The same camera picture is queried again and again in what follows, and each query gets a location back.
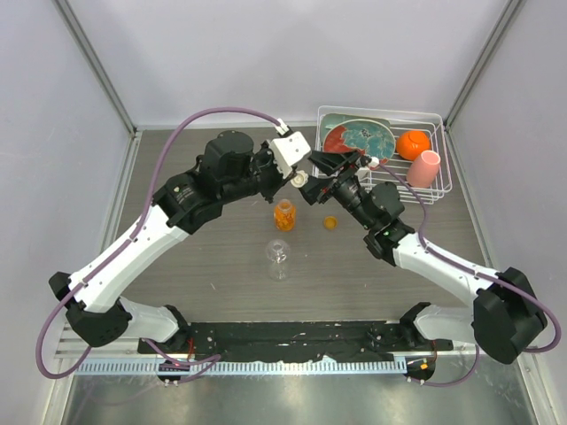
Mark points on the orange bottle cap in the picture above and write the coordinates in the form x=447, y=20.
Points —
x=330, y=222

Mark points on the pink cup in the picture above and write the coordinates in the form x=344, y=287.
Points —
x=424, y=170

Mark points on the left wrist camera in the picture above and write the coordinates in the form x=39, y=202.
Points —
x=289, y=151

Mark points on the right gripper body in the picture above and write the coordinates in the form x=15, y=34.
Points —
x=344, y=188

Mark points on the white bottle cap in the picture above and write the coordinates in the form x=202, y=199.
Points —
x=299, y=180

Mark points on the white cable duct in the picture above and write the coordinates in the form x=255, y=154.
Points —
x=159, y=366

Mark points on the orange filled bottle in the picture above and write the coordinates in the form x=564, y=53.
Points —
x=285, y=215

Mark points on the teal square plate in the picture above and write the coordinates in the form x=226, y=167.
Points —
x=331, y=120

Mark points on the clear bottle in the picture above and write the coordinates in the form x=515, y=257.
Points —
x=278, y=253

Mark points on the red teal floral plate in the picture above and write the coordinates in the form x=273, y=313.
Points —
x=370, y=137

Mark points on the white wire dish rack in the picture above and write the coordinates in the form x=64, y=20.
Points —
x=401, y=122

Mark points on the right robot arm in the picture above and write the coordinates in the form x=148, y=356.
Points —
x=502, y=315

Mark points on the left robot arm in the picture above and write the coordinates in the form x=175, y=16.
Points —
x=231, y=168

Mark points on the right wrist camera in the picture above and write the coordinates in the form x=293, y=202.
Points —
x=370, y=161

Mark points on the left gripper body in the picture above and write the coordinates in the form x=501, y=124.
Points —
x=267, y=174

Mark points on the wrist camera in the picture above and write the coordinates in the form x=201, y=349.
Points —
x=370, y=161
x=289, y=151

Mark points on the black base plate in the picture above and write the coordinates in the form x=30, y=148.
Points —
x=299, y=342

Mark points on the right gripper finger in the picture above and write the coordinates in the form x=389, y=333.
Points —
x=330, y=163
x=318, y=190

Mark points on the orange bowl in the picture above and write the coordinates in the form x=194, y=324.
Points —
x=412, y=144

